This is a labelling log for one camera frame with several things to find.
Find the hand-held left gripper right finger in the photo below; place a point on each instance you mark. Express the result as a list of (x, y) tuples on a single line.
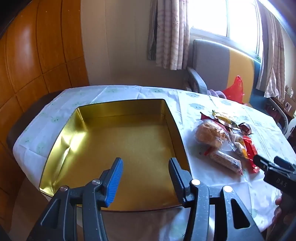
[(177, 180)]

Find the window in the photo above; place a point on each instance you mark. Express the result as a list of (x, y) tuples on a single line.
[(219, 18)]

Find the large red snack packet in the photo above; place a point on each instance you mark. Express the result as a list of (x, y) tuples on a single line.
[(252, 150)]

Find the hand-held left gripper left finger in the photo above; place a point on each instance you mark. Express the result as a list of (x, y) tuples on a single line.
[(114, 183)]

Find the wooden wardrobe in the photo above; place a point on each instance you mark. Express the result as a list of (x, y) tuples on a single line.
[(34, 58)]

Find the yellow cake packet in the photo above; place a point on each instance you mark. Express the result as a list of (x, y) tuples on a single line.
[(239, 144)]

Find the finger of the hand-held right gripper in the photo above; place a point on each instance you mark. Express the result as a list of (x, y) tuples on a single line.
[(284, 164), (262, 162)]

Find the grey yellow blue armchair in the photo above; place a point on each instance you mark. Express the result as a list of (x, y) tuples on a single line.
[(212, 58)]

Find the long white snack packet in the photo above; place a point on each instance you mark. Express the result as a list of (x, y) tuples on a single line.
[(224, 160)]

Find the white appliance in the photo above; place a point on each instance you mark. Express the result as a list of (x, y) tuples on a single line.
[(290, 126)]

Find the brown side cabinet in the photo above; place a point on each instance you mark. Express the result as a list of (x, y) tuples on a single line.
[(279, 106)]

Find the white green-print tablecloth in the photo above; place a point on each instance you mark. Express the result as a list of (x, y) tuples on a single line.
[(208, 104)]

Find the bun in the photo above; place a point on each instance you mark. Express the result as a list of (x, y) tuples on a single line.
[(210, 134)]

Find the pink patterned curtain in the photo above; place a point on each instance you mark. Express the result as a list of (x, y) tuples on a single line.
[(272, 58), (171, 34)]

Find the gold tin box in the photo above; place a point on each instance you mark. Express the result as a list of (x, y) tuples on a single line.
[(129, 143)]

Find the dark brown table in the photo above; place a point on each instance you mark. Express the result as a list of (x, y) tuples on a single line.
[(25, 120)]

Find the yellow green snack packet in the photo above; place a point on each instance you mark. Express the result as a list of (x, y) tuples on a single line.
[(223, 119)]

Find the small dark red packet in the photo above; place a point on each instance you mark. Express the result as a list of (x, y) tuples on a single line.
[(245, 128)]

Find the pink cloth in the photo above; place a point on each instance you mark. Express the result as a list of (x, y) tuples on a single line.
[(216, 93)]

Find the red plastic bag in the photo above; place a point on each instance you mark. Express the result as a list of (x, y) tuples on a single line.
[(234, 91)]

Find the person's right hand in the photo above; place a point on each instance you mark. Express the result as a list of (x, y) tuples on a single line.
[(278, 213)]

